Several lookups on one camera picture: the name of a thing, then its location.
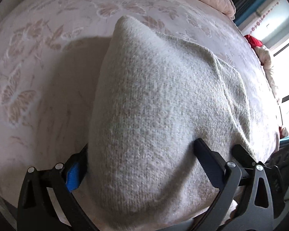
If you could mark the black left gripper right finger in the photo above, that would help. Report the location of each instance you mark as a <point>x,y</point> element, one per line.
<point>213,164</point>

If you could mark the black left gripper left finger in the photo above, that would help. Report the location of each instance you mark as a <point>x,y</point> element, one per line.
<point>73,171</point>

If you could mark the cream knitted cardigan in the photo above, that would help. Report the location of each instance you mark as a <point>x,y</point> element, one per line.
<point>156,94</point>

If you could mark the red and cream clothes pile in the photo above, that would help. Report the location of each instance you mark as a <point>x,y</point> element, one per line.
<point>266,59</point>

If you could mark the pink floral bedspread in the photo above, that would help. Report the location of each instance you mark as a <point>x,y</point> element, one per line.
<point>51,54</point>

